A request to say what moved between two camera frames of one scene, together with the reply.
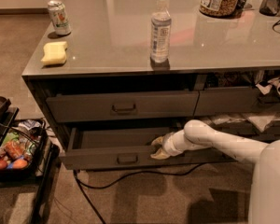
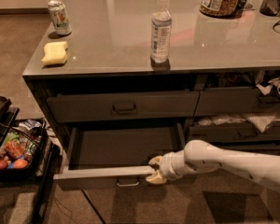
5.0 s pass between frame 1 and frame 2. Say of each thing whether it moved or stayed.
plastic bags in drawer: stayed
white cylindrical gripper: moved
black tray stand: stayed
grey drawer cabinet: stayed
